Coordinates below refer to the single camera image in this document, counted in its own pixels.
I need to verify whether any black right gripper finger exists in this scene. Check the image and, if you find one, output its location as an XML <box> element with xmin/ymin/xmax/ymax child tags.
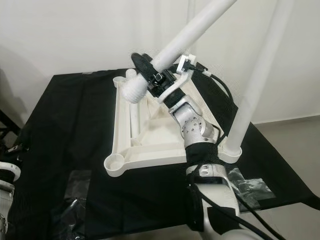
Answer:
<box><xmin>131</xmin><ymin>52</ymin><xmax>163</xmax><ymax>83</ymax></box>

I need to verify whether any white plastic children table top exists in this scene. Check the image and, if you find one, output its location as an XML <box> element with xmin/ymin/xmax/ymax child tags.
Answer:
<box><xmin>104</xmin><ymin>75</ymin><xmax>243</xmax><ymax>178</ymax></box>

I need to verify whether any black table cloth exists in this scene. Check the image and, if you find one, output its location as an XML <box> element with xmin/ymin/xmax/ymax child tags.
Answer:
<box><xmin>25</xmin><ymin>70</ymin><xmax>320</xmax><ymax>240</ymax></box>

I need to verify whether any clear plastic wrap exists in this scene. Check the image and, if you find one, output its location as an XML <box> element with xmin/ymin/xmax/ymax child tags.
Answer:
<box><xmin>52</xmin><ymin>197</ymin><xmax>88</xmax><ymax>240</ymax></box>

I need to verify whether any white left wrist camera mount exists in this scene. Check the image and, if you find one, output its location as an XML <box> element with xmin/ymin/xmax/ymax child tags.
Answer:
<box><xmin>0</xmin><ymin>161</ymin><xmax>22</xmax><ymax>175</ymax></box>

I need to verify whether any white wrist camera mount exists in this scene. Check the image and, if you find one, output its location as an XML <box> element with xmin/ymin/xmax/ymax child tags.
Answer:
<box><xmin>0</xmin><ymin>161</ymin><xmax>22</xmax><ymax>175</ymax></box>
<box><xmin>157</xmin><ymin>52</ymin><xmax>203</xmax><ymax>103</ymax></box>

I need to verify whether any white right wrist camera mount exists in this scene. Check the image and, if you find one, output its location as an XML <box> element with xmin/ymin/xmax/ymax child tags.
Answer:
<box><xmin>157</xmin><ymin>52</ymin><xmax>203</xmax><ymax>103</ymax></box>

